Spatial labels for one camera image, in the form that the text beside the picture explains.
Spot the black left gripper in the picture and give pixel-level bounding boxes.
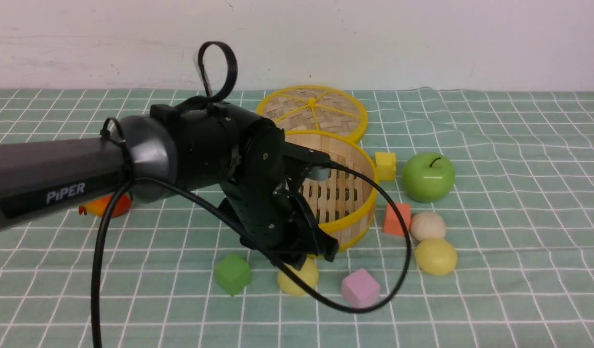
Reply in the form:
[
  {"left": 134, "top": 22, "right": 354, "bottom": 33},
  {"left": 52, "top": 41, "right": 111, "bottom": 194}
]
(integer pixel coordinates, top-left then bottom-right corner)
[{"left": 219, "top": 143, "right": 340, "bottom": 269}]

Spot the yellow bun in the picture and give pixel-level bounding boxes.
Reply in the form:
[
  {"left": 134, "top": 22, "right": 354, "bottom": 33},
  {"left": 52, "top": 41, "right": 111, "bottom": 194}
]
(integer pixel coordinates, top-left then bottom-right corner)
[
  {"left": 277, "top": 258, "right": 320, "bottom": 297},
  {"left": 415, "top": 238, "right": 459, "bottom": 276}
]

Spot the white bun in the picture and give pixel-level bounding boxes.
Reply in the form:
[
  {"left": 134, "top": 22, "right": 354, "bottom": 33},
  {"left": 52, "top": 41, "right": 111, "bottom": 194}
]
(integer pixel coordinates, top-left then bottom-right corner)
[{"left": 409, "top": 211, "right": 447, "bottom": 242}]

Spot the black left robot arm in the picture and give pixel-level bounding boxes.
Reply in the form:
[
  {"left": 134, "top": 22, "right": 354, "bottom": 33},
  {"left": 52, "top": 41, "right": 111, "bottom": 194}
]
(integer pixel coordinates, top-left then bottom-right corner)
[{"left": 0, "top": 102, "right": 339, "bottom": 269}]

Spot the bamboo steamer tray yellow rim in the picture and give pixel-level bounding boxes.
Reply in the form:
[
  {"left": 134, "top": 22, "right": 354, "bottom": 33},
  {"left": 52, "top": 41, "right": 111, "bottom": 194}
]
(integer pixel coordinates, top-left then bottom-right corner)
[{"left": 286, "top": 130, "right": 379, "bottom": 253}]

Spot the woven steamer lid yellow rim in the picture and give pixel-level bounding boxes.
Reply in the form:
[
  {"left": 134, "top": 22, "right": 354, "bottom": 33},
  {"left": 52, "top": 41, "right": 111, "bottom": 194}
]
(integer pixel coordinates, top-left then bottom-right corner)
[{"left": 256, "top": 85, "right": 368, "bottom": 143}]

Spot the pink foam cube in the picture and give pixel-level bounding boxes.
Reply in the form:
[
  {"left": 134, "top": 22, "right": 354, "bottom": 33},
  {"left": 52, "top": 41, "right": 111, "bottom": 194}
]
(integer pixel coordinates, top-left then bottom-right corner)
[{"left": 341, "top": 267, "right": 381, "bottom": 308}]

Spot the green foam cube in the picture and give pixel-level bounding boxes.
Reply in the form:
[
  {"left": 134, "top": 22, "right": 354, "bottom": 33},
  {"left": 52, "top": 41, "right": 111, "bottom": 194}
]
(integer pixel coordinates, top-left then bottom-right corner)
[{"left": 214, "top": 253, "right": 252, "bottom": 296}]

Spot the orange foam cube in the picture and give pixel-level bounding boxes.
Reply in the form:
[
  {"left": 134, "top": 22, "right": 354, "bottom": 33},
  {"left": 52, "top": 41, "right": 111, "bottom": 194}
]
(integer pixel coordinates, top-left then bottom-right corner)
[{"left": 382, "top": 202, "right": 412, "bottom": 236}]

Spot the yellow foam cube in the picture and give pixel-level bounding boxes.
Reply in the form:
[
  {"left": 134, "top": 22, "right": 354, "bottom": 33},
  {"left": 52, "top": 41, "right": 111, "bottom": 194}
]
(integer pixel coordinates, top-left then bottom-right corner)
[{"left": 374, "top": 152, "right": 397, "bottom": 181}]

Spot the green apple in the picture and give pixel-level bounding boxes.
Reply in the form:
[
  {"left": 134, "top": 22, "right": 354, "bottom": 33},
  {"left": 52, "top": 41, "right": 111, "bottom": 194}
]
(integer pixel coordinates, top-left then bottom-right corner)
[{"left": 401, "top": 152, "right": 456, "bottom": 203}]

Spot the red orange pomegranate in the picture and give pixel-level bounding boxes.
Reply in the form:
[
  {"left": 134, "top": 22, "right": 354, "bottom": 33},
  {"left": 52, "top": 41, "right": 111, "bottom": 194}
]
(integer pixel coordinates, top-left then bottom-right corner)
[{"left": 78, "top": 193, "right": 133, "bottom": 218}]

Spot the green checkered tablecloth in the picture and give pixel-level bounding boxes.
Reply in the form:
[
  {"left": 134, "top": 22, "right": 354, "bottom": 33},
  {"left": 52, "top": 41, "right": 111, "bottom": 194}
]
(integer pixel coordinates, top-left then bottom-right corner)
[{"left": 0, "top": 88, "right": 594, "bottom": 348}]

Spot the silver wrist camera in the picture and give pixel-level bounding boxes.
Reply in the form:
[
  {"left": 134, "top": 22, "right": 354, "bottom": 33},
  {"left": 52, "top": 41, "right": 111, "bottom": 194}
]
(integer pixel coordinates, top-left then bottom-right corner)
[{"left": 306, "top": 166, "right": 331, "bottom": 181}]

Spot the black cable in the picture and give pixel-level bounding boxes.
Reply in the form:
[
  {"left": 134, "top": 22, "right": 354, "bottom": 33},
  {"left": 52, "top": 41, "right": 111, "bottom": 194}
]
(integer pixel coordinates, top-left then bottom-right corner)
[{"left": 90, "top": 41, "right": 413, "bottom": 348}]

